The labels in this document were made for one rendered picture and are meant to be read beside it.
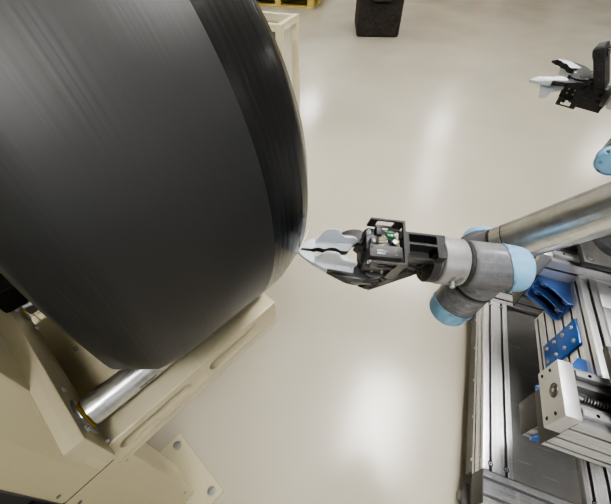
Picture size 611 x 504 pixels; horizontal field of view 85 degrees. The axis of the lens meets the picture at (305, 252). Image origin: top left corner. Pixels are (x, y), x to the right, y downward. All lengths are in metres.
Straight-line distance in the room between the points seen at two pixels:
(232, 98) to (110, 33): 0.09
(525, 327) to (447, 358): 0.34
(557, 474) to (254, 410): 1.03
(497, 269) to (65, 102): 0.53
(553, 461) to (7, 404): 1.40
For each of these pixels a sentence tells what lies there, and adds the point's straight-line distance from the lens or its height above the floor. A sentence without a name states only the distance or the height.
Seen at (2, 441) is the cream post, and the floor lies 0.90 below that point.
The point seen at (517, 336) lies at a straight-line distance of 1.62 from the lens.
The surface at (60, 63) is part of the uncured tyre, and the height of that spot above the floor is 1.35.
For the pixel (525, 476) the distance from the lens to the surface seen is 1.40.
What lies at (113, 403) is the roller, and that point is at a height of 0.91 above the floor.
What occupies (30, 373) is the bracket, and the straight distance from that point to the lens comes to 0.65.
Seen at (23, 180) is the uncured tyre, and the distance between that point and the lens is 0.26.
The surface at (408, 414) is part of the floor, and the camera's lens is 1.54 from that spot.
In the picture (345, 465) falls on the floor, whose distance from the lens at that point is 1.45.
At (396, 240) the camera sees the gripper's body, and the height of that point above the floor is 1.08.
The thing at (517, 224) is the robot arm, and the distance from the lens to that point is 0.70.
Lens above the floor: 1.42
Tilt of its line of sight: 47 degrees down
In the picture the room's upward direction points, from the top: straight up
